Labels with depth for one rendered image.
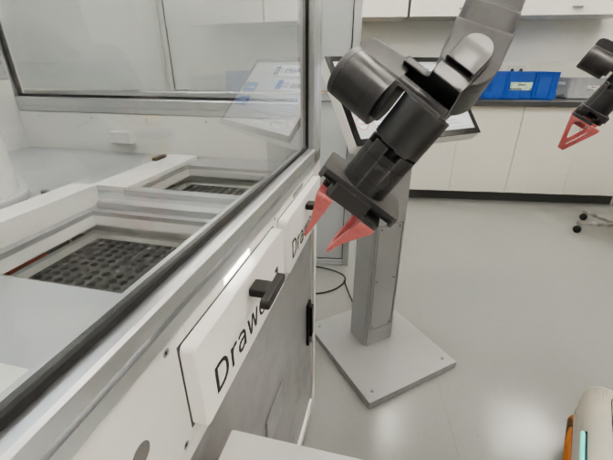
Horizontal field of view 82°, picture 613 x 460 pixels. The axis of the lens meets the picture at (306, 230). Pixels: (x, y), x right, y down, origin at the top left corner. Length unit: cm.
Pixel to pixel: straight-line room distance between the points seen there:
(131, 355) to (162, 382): 6
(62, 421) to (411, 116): 36
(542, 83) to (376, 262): 272
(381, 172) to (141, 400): 31
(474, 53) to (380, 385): 132
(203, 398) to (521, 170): 356
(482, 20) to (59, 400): 46
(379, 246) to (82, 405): 123
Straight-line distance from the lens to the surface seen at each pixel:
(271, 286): 47
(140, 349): 33
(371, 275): 146
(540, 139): 376
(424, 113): 38
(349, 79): 40
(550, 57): 442
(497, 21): 44
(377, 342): 171
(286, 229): 62
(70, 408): 29
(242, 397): 64
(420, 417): 153
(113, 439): 34
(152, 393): 36
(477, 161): 361
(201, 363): 39
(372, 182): 39
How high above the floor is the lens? 117
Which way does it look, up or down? 25 degrees down
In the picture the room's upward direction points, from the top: straight up
